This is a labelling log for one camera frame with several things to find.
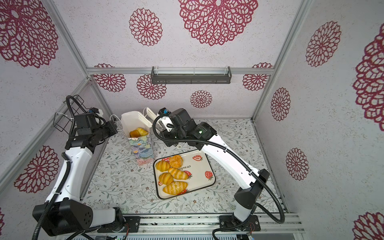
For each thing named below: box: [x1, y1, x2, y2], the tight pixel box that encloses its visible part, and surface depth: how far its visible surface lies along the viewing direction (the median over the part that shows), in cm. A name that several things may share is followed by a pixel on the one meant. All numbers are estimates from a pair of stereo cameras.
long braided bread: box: [129, 129, 141, 138], surface depth 99 cm
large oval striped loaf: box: [162, 181, 188, 195], surface depth 83 cm
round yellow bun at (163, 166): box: [155, 160, 171, 172], surface depth 92 cm
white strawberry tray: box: [153, 149, 216, 200], surface depth 93 cm
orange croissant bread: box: [169, 154, 184, 169], surface depth 94 cm
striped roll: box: [168, 167, 189, 180], surface depth 89 cm
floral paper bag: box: [121, 111, 155, 166], surface depth 89 cm
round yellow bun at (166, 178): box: [158, 172, 174, 186], surface depth 87 cm
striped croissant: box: [136, 127, 149, 136], surface depth 96 cm
